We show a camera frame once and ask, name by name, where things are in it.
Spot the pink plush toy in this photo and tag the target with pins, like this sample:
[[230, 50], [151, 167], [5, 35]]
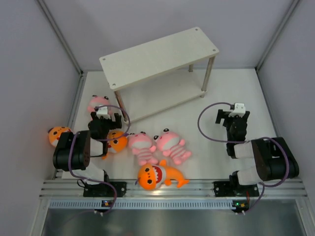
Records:
[[97, 101], [173, 146], [142, 147]]

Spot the orange shark plush middle left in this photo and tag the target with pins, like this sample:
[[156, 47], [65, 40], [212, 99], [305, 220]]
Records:
[[117, 145]]

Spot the grey slotted cable duct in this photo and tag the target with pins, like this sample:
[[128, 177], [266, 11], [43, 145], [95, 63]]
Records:
[[142, 204]]

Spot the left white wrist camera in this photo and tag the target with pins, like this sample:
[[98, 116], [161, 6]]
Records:
[[103, 113]]

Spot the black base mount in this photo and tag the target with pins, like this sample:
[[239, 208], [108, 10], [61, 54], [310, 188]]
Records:
[[103, 190], [229, 189]]

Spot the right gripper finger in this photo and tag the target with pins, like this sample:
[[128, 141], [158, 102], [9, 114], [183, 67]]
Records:
[[245, 119], [222, 115]]

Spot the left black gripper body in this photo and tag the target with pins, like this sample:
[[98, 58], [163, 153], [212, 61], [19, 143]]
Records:
[[107, 124]]

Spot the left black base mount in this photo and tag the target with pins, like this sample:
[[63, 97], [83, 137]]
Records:
[[103, 190]]

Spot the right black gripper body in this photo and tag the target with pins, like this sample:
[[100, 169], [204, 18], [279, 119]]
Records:
[[228, 123]]

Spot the white two-tier shelf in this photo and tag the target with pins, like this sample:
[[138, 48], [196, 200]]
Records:
[[158, 75]]

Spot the orange shark plush front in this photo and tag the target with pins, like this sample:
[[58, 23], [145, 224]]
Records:
[[152, 176]]

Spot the orange shark plush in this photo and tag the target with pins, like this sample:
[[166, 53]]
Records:
[[152, 176], [55, 133], [117, 145]]

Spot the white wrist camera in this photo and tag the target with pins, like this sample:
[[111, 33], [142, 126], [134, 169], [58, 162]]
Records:
[[237, 110], [103, 113]]

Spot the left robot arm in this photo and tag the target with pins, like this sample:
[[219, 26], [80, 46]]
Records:
[[74, 151]]

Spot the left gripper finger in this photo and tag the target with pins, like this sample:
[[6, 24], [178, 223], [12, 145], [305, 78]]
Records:
[[117, 123], [93, 115]]

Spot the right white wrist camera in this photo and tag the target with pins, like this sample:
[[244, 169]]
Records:
[[237, 110]]

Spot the orange shark plush far left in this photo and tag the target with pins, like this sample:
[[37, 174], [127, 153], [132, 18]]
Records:
[[55, 133]]

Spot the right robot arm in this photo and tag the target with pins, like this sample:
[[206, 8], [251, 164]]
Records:
[[273, 158]]

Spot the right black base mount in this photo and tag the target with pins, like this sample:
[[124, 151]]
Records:
[[229, 189]]

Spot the aluminium front rail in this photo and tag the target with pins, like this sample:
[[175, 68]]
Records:
[[197, 188]]

